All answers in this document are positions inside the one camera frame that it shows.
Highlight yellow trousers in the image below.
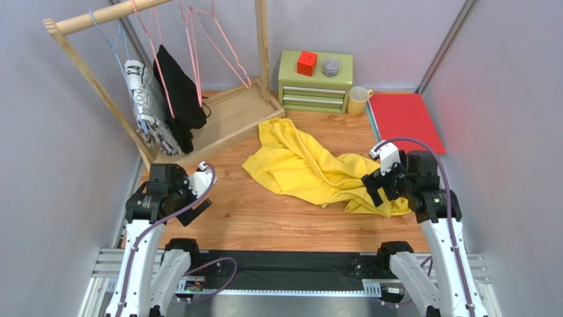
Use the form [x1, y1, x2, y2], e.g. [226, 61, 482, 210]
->
[242, 118, 410, 218]

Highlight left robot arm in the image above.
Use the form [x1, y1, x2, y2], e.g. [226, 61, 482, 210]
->
[104, 162, 217, 316]

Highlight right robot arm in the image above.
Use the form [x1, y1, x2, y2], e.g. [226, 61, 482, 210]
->
[361, 144, 488, 316]

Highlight red folder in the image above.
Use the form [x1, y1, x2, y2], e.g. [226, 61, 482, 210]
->
[367, 93, 446, 155]

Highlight yellow mug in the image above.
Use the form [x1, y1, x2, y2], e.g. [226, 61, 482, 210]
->
[346, 87, 375, 116]

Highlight white patterned garment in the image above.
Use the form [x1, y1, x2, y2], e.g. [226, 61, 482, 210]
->
[124, 59, 180, 156]

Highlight black garment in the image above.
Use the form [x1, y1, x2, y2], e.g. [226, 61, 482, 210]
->
[153, 45, 207, 154]

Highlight black base cloth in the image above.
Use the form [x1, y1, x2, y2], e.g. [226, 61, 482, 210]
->
[192, 250, 390, 291]

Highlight wooden clothes rack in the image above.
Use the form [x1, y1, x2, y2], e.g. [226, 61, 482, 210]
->
[43, 1, 285, 166]

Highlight green mini drawer chest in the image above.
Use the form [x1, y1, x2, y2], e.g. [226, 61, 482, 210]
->
[278, 50, 354, 114]

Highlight red cube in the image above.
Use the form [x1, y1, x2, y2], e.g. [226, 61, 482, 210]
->
[297, 51, 318, 77]

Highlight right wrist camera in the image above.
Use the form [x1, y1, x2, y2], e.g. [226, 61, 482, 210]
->
[369, 140, 400, 176]

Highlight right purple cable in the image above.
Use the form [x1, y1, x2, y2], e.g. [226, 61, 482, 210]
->
[373, 137, 476, 317]

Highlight purple cable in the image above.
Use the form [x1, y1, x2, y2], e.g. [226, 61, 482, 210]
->
[115, 161, 239, 317]
[373, 137, 476, 317]

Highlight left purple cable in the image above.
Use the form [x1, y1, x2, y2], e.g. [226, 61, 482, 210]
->
[115, 161, 239, 317]

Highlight aluminium base frame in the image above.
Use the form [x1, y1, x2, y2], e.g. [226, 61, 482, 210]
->
[78, 247, 502, 317]

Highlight blue wire hanger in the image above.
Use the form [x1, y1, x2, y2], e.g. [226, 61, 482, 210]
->
[89, 10, 149, 135]

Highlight pink wire hanger right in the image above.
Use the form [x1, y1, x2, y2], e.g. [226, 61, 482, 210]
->
[184, 1, 253, 89]

